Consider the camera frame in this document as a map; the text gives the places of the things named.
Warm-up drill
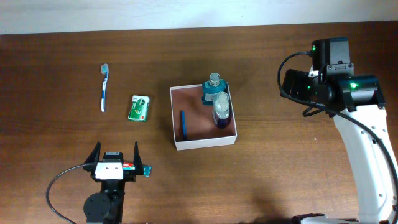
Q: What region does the purple pump soap bottle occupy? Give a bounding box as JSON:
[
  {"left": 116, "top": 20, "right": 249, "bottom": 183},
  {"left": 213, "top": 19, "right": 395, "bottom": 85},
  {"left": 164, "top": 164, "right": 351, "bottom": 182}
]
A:
[{"left": 213, "top": 92, "right": 230, "bottom": 129}]

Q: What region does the blue disposable razor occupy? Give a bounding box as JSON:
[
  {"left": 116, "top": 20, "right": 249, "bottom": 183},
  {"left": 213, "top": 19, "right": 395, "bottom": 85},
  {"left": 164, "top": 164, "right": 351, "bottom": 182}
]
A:
[{"left": 180, "top": 110, "right": 187, "bottom": 141}]

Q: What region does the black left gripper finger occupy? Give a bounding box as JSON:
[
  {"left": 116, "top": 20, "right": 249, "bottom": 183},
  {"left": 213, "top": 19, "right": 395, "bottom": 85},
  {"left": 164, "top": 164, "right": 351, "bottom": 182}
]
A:
[
  {"left": 133, "top": 141, "right": 144, "bottom": 175},
  {"left": 84, "top": 141, "right": 101, "bottom": 164}
]

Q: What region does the teal mouthwash bottle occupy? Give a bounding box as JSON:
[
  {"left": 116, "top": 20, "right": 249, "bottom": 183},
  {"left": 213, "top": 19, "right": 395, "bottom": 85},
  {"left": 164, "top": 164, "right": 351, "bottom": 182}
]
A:
[{"left": 202, "top": 73, "right": 227, "bottom": 105}]

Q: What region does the pink open cardboard box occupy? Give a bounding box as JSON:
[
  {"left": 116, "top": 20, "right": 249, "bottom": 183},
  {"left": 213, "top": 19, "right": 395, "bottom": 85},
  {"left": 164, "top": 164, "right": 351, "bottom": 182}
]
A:
[{"left": 170, "top": 84, "right": 238, "bottom": 151}]

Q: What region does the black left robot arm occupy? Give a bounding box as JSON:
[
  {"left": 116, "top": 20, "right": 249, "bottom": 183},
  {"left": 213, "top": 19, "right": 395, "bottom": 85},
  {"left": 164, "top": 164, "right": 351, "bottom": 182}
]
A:
[{"left": 83, "top": 142, "right": 144, "bottom": 224}]

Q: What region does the green Dettol soap box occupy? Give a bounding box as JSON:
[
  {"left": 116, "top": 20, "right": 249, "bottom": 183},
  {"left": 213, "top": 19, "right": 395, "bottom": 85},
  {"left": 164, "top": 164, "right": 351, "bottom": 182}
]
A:
[{"left": 127, "top": 95, "right": 150, "bottom": 122}]

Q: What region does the toothpaste tube under gripper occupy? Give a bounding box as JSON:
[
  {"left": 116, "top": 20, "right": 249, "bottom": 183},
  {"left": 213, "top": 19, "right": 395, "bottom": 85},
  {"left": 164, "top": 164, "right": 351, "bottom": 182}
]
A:
[{"left": 123, "top": 162, "right": 152, "bottom": 177}]

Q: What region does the blue white toothbrush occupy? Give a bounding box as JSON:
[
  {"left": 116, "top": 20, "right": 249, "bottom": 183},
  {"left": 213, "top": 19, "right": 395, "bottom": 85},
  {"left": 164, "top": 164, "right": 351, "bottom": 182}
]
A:
[{"left": 100, "top": 63, "right": 109, "bottom": 113}]

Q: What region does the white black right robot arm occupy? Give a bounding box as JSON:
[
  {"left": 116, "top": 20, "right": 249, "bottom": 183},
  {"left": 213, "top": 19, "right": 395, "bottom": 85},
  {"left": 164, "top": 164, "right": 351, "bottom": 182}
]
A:
[{"left": 277, "top": 37, "right": 397, "bottom": 223}]

